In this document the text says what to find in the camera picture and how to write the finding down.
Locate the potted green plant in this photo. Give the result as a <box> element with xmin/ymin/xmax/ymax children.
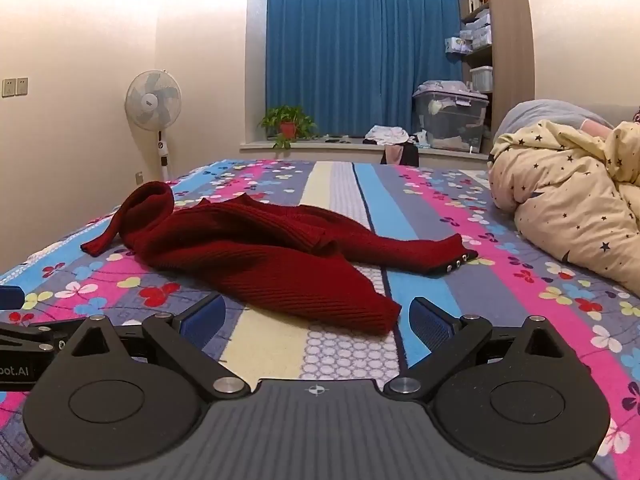
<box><xmin>258</xmin><ymin>105</ymin><xmax>319</xmax><ymax>150</ymax></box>

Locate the floral striped fleece blanket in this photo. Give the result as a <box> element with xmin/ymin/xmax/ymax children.
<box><xmin>0</xmin><ymin>160</ymin><xmax>640</xmax><ymax>480</ymax></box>

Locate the grey pillow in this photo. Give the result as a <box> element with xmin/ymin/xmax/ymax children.
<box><xmin>492</xmin><ymin>99</ymin><xmax>616</xmax><ymax>149</ymax></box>

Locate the white standing fan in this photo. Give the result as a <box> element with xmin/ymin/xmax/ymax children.
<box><xmin>125</xmin><ymin>71</ymin><xmax>182</xmax><ymax>184</ymax></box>

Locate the clear plastic storage bin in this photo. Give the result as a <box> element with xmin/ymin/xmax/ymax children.
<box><xmin>412</xmin><ymin>80</ymin><xmax>490</xmax><ymax>154</ymax></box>

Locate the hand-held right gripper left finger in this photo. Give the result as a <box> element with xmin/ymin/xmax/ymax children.
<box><xmin>64</xmin><ymin>293</ymin><xmax>253</xmax><ymax>402</ymax></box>

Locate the blue curtain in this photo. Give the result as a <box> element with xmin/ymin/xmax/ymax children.
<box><xmin>266</xmin><ymin>0</ymin><xmax>464</xmax><ymax>139</ymax></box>

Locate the black bag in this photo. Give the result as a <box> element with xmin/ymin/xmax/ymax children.
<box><xmin>380</xmin><ymin>143</ymin><xmax>420</xmax><ymax>167</ymax></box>

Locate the wooden shelf cabinet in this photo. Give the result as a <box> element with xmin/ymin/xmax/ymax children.
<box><xmin>457</xmin><ymin>0</ymin><xmax>537</xmax><ymax>137</ymax></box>

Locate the white clothes pile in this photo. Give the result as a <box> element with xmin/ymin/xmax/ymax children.
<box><xmin>363</xmin><ymin>125</ymin><xmax>411</xmax><ymax>147</ymax></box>

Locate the white window sill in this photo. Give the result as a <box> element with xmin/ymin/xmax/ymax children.
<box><xmin>239</xmin><ymin>137</ymin><xmax>494</xmax><ymax>160</ymax></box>

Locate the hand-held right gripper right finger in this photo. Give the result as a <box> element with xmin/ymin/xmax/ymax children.
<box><xmin>384</xmin><ymin>296</ymin><xmax>577</xmax><ymax>402</ymax></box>

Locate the stack of white boxes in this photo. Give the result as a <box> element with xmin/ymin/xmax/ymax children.
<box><xmin>469</xmin><ymin>9</ymin><xmax>492</xmax><ymax>51</ymax></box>

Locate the clear plastic shelf box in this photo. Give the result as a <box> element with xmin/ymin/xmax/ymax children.
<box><xmin>469</xmin><ymin>65</ymin><xmax>494</xmax><ymax>94</ymax></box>

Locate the dark red knit sweater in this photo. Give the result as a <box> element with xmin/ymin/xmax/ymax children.
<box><xmin>81</xmin><ymin>181</ymin><xmax>480</xmax><ymax>337</ymax></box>

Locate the cream spotted pillow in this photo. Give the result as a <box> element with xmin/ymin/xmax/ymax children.
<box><xmin>487</xmin><ymin>119</ymin><xmax>640</xmax><ymax>294</ymax></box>

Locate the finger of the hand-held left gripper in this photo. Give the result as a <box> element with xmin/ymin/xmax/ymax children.
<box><xmin>0</xmin><ymin>285</ymin><xmax>86</xmax><ymax>356</ymax></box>

